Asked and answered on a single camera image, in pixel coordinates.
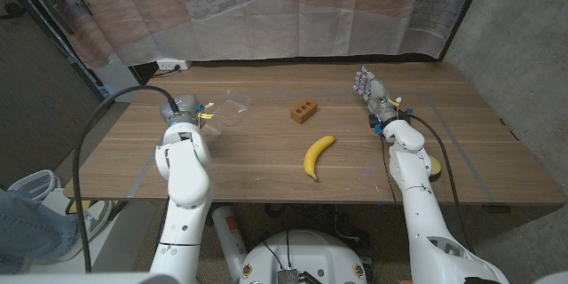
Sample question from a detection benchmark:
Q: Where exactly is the person's leg in jeans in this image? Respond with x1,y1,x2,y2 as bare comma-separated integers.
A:
0,185,83,274

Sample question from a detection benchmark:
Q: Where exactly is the white cylinder with orange label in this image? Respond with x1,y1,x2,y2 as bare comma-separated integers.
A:
211,205,249,283

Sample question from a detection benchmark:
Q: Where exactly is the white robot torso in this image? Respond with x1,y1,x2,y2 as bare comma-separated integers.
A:
239,229,368,284

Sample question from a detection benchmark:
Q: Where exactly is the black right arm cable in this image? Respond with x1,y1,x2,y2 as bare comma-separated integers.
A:
406,113,474,254

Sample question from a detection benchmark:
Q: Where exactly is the white floor platform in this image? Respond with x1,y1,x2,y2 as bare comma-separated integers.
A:
26,188,156,274

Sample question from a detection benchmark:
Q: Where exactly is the yellow toy banana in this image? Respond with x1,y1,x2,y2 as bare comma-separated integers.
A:
303,135,337,182

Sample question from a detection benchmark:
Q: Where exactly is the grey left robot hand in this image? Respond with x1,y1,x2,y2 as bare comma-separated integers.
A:
158,93,203,126

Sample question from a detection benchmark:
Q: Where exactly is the clear plastic clamshell container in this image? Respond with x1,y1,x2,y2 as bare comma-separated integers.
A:
194,90,250,143

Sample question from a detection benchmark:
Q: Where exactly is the brown toy brick block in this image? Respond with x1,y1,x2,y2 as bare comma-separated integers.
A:
290,99,319,125

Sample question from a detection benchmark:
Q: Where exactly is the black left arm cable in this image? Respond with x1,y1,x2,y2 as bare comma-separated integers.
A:
72,84,183,274

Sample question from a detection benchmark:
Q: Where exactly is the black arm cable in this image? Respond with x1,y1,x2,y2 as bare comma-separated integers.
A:
72,84,183,274
406,113,474,254

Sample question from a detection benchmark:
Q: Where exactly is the black door handle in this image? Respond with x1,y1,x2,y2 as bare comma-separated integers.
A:
0,2,26,21

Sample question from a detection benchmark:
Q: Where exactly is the grey finned module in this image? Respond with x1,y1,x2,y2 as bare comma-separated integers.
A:
277,268,299,284

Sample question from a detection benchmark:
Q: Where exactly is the printed room backdrop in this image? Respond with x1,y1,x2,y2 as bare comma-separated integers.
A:
8,0,489,70

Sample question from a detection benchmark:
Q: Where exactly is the white power strip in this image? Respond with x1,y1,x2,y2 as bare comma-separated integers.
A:
156,58,193,71

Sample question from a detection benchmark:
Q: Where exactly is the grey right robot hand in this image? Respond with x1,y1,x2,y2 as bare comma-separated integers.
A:
352,65,400,122

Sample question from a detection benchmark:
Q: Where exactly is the white grey sneaker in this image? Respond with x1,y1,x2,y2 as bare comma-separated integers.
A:
57,199,112,262

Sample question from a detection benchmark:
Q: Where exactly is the white ribbed footrest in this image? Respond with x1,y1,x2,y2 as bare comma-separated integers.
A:
7,169,61,203

